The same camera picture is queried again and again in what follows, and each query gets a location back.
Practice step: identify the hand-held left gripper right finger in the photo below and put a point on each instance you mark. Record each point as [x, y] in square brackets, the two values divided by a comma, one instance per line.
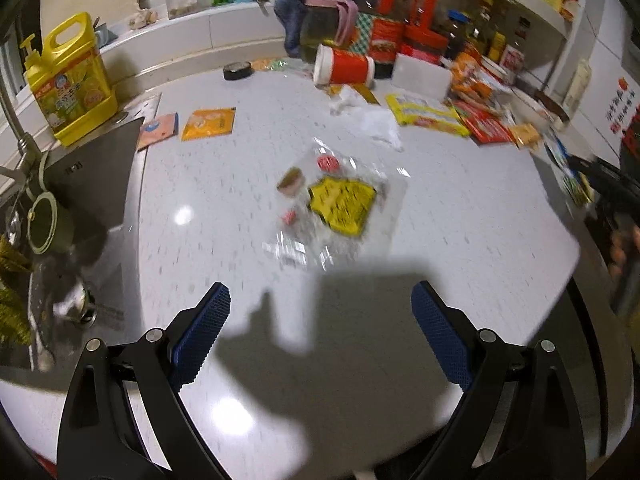
[442, 340]

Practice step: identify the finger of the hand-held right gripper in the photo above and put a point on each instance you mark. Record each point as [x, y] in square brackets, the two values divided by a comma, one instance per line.
[587, 172]

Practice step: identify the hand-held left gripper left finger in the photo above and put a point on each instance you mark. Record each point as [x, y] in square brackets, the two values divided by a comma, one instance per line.
[202, 332]

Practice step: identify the clear bag with yellow label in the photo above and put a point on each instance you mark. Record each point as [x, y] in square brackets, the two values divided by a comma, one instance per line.
[340, 202]

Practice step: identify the person's right hand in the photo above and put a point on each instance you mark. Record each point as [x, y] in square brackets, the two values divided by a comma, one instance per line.
[622, 252]

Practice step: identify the green white wrapper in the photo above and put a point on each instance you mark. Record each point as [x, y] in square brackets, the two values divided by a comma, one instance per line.
[577, 185]

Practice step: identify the small yellow packet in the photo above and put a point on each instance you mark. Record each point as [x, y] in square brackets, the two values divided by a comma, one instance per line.
[527, 135]

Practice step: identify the white paper pack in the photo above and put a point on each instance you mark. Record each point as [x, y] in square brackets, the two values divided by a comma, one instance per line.
[580, 82]

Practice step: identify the small red wrapper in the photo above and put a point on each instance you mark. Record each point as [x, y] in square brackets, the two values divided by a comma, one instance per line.
[487, 127]

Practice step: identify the sink strainer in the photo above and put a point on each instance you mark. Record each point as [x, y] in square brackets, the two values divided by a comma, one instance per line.
[75, 305]

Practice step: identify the white red label bottle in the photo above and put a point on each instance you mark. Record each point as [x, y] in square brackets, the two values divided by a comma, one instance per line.
[512, 52]

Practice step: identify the orange snack bag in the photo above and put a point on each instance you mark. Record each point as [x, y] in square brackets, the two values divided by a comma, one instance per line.
[472, 77]

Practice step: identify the yellow label bottle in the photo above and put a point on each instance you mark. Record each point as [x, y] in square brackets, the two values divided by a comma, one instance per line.
[496, 42]

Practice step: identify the red orange seasoning packet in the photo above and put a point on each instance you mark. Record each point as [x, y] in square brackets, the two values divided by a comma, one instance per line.
[570, 10]

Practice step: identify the yellow white snack wrapper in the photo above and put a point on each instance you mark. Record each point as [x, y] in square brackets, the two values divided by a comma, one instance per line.
[425, 112]

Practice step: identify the white box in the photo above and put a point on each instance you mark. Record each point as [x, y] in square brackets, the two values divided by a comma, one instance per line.
[422, 77]

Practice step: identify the green cup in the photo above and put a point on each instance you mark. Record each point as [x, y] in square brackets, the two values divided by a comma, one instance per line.
[45, 220]

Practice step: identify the blue cap dark bottle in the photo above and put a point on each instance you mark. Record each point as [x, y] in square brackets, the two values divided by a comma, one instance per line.
[455, 30]

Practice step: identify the green scouring cloth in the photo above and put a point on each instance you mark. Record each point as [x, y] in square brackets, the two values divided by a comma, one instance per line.
[10, 285]

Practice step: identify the steel sink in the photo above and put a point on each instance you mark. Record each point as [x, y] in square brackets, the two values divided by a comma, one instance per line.
[100, 160]

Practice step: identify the red lid jar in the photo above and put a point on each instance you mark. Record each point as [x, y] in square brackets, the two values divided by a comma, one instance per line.
[425, 42]

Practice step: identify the pink small packet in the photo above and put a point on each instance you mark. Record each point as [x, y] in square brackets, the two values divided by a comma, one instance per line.
[159, 129]

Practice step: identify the orange snack wrapper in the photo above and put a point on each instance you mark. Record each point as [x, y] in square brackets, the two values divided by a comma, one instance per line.
[209, 124]

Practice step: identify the white crumpled wrapper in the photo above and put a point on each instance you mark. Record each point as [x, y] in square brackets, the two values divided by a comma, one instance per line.
[370, 115]

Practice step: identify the large soy sauce bottle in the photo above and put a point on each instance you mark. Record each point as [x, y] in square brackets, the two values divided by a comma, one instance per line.
[372, 35]

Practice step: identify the black tape roll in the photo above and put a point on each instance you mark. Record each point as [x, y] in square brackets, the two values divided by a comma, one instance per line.
[237, 71]

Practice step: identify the red paper cup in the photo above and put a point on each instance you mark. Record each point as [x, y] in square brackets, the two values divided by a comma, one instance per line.
[345, 66]

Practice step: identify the small orange green wrapper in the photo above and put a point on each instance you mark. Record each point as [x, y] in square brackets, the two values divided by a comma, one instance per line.
[267, 64]

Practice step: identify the metal faucet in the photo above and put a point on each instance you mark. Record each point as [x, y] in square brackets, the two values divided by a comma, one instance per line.
[15, 125]

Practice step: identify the yellow detergent bottle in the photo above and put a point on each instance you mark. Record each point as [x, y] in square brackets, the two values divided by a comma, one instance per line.
[70, 80]

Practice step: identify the glass jar with pink lid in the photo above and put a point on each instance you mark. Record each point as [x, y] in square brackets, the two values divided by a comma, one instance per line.
[325, 22]

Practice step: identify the small grey container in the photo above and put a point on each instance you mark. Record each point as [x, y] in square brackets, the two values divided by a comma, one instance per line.
[102, 35]

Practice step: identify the garlic bulbs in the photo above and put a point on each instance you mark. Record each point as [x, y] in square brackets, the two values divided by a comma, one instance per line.
[142, 17]

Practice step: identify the red wall sticker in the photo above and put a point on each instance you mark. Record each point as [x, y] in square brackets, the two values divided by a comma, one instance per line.
[635, 130]

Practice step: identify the wall sticker with orange fruit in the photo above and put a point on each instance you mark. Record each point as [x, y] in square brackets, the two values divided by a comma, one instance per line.
[622, 105]

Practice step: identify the white wall shelf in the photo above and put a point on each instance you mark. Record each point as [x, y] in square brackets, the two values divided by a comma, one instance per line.
[520, 0]

